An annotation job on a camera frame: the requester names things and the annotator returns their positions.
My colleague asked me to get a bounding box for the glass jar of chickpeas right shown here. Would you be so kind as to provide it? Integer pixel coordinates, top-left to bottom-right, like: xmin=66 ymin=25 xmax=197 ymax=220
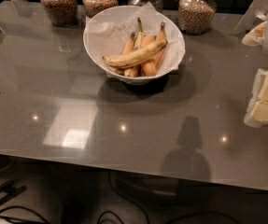
xmin=178 ymin=0 xmax=217 ymax=35

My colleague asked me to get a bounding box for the orange banana left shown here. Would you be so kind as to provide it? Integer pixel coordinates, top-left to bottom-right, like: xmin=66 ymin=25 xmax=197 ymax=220
xmin=121 ymin=32 xmax=135 ymax=54

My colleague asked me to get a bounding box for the black floor cable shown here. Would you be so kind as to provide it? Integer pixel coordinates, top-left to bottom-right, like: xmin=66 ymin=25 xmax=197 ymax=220
xmin=0 ymin=204 xmax=52 ymax=224

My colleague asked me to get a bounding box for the yellow banana upright stem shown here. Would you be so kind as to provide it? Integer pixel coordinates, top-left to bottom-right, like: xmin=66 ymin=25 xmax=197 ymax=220
xmin=123 ymin=17 xmax=147 ymax=78

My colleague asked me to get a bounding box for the white bowl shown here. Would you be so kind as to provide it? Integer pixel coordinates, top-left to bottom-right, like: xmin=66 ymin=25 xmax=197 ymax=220
xmin=82 ymin=5 xmax=186 ymax=86

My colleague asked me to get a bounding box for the orange banana middle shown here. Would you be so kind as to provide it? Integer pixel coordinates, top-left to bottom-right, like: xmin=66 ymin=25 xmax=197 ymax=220
xmin=140 ymin=35 xmax=156 ymax=77

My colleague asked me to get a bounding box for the orange banana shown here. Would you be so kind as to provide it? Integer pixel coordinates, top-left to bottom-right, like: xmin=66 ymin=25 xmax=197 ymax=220
xmin=140 ymin=35 xmax=156 ymax=77
xmin=151 ymin=21 xmax=168 ymax=69
xmin=121 ymin=32 xmax=135 ymax=54

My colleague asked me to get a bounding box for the orange banana right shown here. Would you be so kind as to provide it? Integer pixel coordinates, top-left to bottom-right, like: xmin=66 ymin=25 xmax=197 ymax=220
xmin=151 ymin=21 xmax=168 ymax=69

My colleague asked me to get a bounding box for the glass jar of grains left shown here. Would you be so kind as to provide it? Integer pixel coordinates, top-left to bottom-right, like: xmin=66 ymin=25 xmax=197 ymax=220
xmin=40 ymin=0 xmax=78 ymax=26

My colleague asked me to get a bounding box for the yellow banana across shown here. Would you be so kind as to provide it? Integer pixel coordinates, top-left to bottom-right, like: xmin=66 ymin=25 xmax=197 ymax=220
xmin=103 ymin=39 xmax=167 ymax=68

